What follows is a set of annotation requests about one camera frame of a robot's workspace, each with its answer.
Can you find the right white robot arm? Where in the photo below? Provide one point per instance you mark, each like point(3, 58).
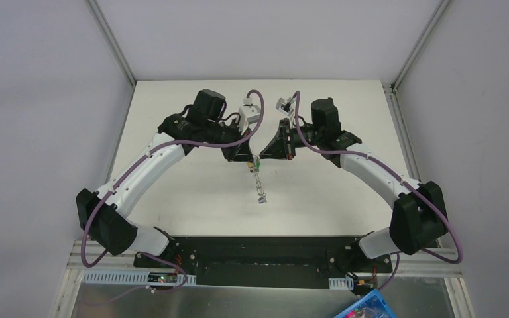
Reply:
point(418, 209)

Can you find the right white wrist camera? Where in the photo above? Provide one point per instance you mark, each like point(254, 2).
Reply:
point(286, 106)

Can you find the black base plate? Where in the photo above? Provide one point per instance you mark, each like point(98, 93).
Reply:
point(269, 262)

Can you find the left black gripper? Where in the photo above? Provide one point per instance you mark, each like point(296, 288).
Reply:
point(230, 148)

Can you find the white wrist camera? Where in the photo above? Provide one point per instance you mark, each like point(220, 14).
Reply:
point(286, 106)
point(249, 113)

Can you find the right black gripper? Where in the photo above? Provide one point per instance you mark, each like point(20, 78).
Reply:
point(287, 143)

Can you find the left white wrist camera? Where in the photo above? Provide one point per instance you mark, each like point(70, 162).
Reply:
point(249, 113)

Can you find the aluminium frame rail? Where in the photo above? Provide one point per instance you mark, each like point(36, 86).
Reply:
point(110, 39)

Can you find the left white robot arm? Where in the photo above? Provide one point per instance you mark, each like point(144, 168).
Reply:
point(103, 213)

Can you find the blue plastic bin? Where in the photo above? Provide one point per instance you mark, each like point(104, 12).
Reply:
point(371, 305)

